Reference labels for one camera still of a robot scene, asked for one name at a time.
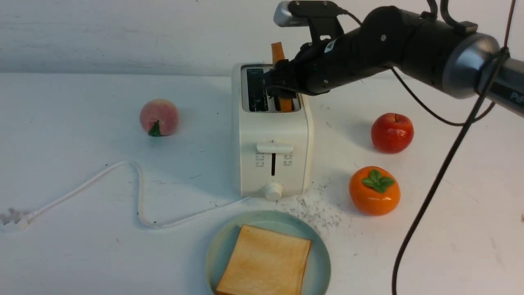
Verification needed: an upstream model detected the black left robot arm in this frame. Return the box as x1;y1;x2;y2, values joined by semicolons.
262;1;502;99

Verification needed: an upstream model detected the orange persimmon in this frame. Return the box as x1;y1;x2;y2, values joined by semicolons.
348;166;401;216

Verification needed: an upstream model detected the white two-slot toaster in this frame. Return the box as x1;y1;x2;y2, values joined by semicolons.
231;63;314;201

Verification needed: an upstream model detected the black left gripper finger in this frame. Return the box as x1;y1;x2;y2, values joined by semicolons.
262;68;289;89
266;87;296;100

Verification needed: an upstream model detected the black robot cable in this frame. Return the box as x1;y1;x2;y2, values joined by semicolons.
391;0;517;295

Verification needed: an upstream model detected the pink peach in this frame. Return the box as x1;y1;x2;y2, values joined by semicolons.
139;99;180;137

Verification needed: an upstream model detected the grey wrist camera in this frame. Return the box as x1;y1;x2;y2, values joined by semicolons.
273;0;345;44

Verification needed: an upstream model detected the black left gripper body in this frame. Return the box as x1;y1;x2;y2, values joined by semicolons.
282;32;393;96

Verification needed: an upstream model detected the toasted bread slice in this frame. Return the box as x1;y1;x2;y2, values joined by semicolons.
216;224;312;295
271;42;294;113

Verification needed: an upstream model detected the red apple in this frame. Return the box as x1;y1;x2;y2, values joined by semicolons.
371;113;414;154

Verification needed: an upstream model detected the white power cable with plug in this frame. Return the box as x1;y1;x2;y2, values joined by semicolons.
0;161;250;233

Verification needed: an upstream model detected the pale green round plate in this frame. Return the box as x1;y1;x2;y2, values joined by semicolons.
204;210;331;295

